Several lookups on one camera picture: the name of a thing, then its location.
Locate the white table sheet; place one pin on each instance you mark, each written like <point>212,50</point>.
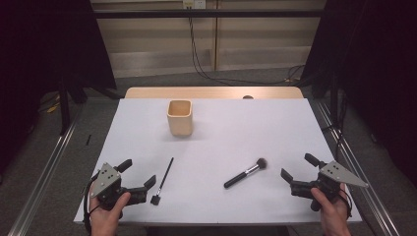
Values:
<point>229,137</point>

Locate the brown table grommet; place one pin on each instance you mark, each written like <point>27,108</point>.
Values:
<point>248,97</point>

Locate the thick black powder brush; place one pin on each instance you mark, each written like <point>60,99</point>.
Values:
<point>241,178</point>

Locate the black horizontal bar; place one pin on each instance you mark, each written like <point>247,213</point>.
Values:
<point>196,13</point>

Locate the white wall socket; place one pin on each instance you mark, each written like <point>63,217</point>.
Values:
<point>194,3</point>

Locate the black curtain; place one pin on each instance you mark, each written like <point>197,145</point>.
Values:
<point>39,49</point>
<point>377,65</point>

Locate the small black floor object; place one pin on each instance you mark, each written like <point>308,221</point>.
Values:
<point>88,140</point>

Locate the beige square holder cup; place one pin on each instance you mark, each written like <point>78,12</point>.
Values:
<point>179,123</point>

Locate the thin black makeup brush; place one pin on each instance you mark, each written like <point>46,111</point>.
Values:
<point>163,180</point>

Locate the black stand leg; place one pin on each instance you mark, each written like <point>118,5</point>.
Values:
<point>64,111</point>

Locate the metal floor rail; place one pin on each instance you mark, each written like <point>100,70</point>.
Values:
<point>360,170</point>
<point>42,177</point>

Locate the person's left hand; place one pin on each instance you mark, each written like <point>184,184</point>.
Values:
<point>106,218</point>

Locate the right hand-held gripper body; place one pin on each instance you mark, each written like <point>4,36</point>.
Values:
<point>337,173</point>

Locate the wooden table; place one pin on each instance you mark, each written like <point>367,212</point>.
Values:
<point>213,92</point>

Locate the person's right hand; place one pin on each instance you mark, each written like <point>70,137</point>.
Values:
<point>334,213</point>

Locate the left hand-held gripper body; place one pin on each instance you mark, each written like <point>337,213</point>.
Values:
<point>105,180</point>

